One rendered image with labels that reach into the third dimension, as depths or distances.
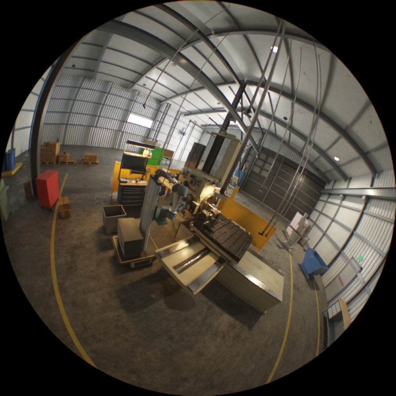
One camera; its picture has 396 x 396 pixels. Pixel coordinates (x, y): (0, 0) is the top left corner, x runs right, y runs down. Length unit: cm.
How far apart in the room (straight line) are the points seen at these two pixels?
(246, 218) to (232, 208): 67
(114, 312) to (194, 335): 135
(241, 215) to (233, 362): 456
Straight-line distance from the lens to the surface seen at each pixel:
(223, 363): 278
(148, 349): 236
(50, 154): 840
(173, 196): 182
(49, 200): 405
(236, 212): 480
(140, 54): 1078
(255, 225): 471
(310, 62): 677
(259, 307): 343
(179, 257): 215
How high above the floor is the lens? 234
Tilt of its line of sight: 20 degrees down
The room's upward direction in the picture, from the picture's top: 24 degrees clockwise
